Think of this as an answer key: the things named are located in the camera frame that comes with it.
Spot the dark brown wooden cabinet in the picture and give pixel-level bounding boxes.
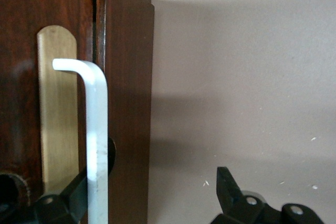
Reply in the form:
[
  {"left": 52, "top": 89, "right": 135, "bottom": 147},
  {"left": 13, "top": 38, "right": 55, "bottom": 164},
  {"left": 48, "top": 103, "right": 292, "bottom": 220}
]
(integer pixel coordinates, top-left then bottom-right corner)
[{"left": 94, "top": 0, "right": 155, "bottom": 224}]

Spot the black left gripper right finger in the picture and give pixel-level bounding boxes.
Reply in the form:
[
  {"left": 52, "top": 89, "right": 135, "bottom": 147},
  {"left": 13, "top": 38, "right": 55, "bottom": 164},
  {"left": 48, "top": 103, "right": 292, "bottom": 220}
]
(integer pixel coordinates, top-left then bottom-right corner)
[{"left": 209, "top": 166, "right": 327, "bottom": 224}]

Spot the wooden drawer with white handle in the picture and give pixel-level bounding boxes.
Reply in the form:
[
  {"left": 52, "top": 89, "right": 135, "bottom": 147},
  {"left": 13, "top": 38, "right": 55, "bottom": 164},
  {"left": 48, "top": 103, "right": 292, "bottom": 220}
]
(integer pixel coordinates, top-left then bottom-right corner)
[{"left": 0, "top": 0, "right": 109, "bottom": 224}]

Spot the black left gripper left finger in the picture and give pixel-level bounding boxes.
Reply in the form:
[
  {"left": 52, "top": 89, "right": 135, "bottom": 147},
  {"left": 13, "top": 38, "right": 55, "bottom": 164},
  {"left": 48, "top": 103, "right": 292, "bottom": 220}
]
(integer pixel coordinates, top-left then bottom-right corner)
[{"left": 0, "top": 136, "right": 117, "bottom": 224}]

